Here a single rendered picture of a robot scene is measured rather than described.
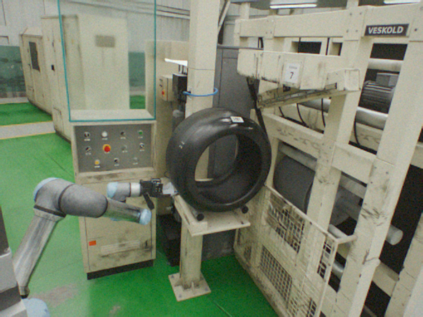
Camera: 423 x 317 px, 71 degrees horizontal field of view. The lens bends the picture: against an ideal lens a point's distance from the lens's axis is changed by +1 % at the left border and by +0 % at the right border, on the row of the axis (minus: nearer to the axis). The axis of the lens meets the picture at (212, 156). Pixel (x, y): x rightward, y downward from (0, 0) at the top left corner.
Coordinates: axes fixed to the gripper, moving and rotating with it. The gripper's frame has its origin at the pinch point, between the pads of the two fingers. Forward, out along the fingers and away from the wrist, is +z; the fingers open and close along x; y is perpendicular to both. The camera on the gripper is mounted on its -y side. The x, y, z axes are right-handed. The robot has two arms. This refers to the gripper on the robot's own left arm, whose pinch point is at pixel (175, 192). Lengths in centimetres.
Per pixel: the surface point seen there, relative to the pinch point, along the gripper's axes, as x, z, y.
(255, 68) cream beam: 4, 35, 72
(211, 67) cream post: 28, 20, 68
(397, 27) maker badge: -48, 63, 97
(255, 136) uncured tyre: -12, 34, 38
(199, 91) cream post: 28, 15, 53
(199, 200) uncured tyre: -11.9, 9.7, 1.3
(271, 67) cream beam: -11, 35, 73
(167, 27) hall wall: 1073, 254, 164
